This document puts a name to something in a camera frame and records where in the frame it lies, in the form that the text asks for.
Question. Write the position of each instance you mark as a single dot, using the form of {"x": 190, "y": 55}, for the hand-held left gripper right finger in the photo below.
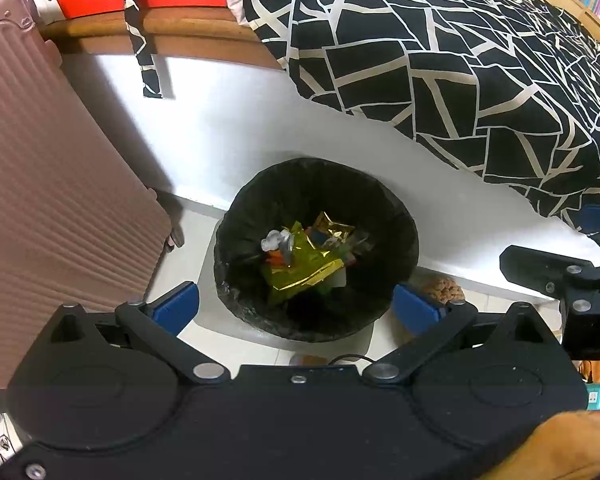
{"x": 416, "y": 309}

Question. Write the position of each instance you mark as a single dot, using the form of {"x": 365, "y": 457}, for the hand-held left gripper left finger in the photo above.
{"x": 176, "y": 306}

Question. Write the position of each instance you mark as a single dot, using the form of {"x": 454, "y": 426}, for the black trash bin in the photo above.
{"x": 380, "y": 220}

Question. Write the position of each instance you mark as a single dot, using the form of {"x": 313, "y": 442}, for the small gold wrapper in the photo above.
{"x": 332, "y": 227}

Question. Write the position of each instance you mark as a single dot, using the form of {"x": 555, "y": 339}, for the large gold foil bag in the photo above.
{"x": 305, "y": 272}

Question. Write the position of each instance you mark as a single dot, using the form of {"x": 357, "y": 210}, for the person's left hand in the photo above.
{"x": 575, "y": 447}

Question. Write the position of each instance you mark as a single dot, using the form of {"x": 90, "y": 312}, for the brown lumpy object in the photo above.
{"x": 442, "y": 291}

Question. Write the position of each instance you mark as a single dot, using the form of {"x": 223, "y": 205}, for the pink ribbed suitcase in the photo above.
{"x": 55, "y": 185}

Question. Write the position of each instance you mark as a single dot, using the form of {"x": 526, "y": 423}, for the black white patterned blanket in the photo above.
{"x": 455, "y": 60}

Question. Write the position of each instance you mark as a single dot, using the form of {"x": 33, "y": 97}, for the wooden ledge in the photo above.
{"x": 195, "y": 40}

